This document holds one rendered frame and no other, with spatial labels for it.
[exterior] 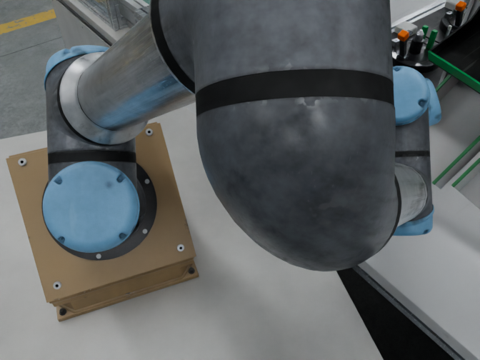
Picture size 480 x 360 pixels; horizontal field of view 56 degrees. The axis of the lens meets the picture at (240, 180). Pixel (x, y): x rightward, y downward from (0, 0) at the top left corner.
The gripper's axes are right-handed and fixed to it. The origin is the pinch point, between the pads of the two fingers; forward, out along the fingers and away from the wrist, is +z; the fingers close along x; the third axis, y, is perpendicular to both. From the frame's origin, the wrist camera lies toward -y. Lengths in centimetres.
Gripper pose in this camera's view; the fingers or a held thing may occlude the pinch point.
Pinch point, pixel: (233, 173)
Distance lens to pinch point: 81.6
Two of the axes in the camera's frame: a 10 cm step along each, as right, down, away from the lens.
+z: -9.1, 2.7, 3.2
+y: -4.0, -7.7, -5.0
